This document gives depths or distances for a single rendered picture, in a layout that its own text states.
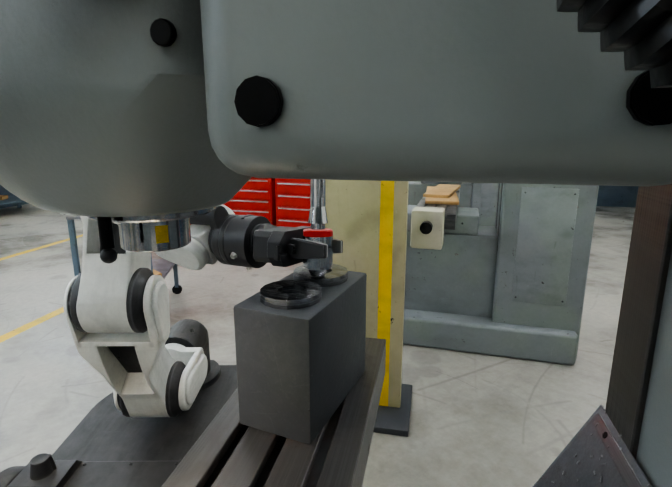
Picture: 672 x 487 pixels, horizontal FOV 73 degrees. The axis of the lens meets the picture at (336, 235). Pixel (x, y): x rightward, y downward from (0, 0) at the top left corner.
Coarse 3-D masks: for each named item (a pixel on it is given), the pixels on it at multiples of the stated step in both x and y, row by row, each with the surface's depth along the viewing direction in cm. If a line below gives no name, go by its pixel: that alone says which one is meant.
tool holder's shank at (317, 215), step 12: (312, 180) 69; (324, 180) 69; (312, 192) 69; (324, 192) 69; (312, 204) 69; (324, 204) 70; (312, 216) 69; (324, 216) 69; (312, 228) 70; (324, 228) 70
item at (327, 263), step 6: (312, 240) 69; (318, 240) 68; (324, 240) 69; (330, 240) 70; (330, 246) 70; (330, 252) 70; (324, 258) 69; (330, 258) 70; (306, 264) 70; (312, 264) 69; (318, 264) 69; (324, 264) 69; (330, 264) 70
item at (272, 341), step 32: (288, 288) 67; (320, 288) 66; (352, 288) 72; (256, 320) 61; (288, 320) 59; (320, 320) 61; (352, 320) 73; (256, 352) 63; (288, 352) 60; (320, 352) 62; (352, 352) 74; (256, 384) 64; (288, 384) 61; (320, 384) 63; (352, 384) 76; (256, 416) 65; (288, 416) 63; (320, 416) 64
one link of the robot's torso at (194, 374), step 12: (168, 348) 131; (180, 348) 133; (192, 348) 133; (180, 360) 132; (192, 360) 126; (204, 360) 133; (192, 372) 123; (204, 372) 133; (180, 384) 118; (192, 384) 122; (180, 396) 117; (192, 396) 122; (180, 408) 119
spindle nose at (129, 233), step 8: (120, 224) 31; (128, 224) 30; (136, 224) 30; (144, 224) 30; (152, 224) 30; (160, 224) 30; (168, 224) 31; (176, 224) 31; (184, 224) 32; (120, 232) 31; (128, 232) 30; (136, 232) 30; (144, 232) 30; (152, 232) 30; (168, 232) 31; (176, 232) 31; (184, 232) 32; (120, 240) 31; (128, 240) 30; (136, 240) 30; (144, 240) 30; (152, 240) 30; (176, 240) 31; (184, 240) 32; (128, 248) 31; (136, 248) 30; (144, 248) 30; (152, 248) 30; (160, 248) 31; (168, 248) 31; (176, 248) 31
